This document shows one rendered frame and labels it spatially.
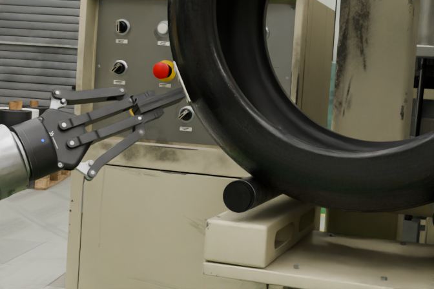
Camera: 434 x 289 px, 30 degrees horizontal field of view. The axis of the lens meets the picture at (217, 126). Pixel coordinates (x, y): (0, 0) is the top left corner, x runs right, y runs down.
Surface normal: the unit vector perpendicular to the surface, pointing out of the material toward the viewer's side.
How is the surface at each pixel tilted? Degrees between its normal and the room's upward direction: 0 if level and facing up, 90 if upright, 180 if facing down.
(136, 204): 90
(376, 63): 90
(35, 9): 90
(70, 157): 70
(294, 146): 100
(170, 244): 90
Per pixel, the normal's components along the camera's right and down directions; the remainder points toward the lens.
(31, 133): 0.17, -0.58
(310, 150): -0.35, 0.21
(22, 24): -0.15, 0.04
